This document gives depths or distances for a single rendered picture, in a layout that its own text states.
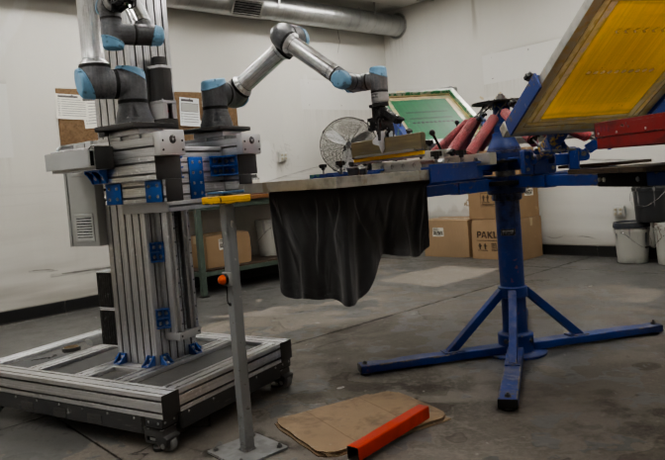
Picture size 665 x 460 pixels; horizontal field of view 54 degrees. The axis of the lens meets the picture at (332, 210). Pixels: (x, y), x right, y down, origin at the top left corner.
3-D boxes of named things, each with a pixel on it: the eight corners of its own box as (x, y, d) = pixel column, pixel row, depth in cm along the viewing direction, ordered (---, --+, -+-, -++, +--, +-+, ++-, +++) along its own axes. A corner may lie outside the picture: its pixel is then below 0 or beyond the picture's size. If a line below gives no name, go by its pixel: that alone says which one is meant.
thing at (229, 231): (239, 469, 226) (216, 195, 221) (206, 452, 243) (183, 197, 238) (289, 448, 241) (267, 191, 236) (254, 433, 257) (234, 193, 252)
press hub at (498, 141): (529, 368, 313) (512, 86, 306) (463, 355, 342) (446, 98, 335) (570, 348, 339) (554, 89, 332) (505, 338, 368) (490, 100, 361)
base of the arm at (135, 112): (107, 127, 258) (104, 101, 258) (136, 128, 271) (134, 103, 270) (134, 122, 250) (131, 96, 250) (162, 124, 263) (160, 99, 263)
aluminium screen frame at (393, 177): (336, 188, 218) (335, 177, 217) (238, 194, 261) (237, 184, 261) (476, 175, 270) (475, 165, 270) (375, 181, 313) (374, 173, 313)
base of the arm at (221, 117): (193, 129, 300) (191, 108, 300) (215, 130, 313) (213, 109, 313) (219, 126, 293) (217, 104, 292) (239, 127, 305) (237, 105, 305)
